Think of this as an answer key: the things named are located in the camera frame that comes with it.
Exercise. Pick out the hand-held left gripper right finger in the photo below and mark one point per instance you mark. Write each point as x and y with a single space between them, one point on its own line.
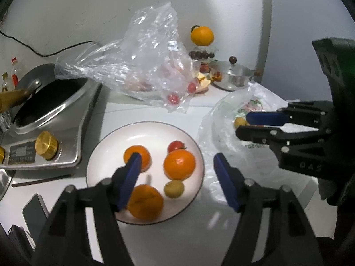
226 184

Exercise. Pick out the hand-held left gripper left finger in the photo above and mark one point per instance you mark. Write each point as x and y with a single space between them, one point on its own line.
129 178

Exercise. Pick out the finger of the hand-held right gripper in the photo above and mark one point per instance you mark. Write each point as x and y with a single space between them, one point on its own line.
263 118
277 136

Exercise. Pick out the small green kumquat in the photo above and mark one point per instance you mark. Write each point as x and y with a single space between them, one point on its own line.
174 189
240 122

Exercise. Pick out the mandarin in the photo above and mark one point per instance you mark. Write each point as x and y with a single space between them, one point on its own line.
179 164
141 155
147 202

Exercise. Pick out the printed clear plastic bag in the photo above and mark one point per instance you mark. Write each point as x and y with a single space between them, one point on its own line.
222 144

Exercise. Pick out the white plate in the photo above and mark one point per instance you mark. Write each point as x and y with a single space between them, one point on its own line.
155 135

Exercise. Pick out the red cherry tomato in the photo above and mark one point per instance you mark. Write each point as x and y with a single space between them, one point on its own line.
175 146

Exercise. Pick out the steel pot lid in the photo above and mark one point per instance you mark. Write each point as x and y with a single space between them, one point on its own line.
233 68

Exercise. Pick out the orange peel piece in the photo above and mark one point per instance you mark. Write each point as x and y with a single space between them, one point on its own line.
203 84

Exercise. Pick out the steel induction cooker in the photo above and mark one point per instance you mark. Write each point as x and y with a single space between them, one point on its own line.
75 133

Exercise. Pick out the bagged cherry tomato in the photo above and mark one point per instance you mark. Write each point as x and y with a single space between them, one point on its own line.
173 98
191 87

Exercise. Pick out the dark thin stick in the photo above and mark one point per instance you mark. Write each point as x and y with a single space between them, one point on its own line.
41 180

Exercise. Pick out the grey refrigerator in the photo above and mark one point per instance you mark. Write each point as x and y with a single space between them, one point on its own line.
299 11

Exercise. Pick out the dark grapes bunch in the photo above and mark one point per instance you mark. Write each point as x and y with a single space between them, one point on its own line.
201 54

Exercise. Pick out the clear box of dark fruit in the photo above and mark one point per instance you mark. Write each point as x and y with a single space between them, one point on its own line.
206 49

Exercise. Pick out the black smartphone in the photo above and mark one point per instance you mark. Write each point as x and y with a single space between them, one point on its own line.
34 213

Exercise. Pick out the large orange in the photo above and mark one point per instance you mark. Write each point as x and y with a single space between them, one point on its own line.
202 35

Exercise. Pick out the black wok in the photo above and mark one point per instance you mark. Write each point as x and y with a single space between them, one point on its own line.
50 99

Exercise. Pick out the steel bowl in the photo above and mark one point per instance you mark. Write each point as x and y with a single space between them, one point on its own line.
5 183

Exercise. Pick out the crumpled clear plastic bag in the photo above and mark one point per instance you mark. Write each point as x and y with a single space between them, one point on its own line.
144 47

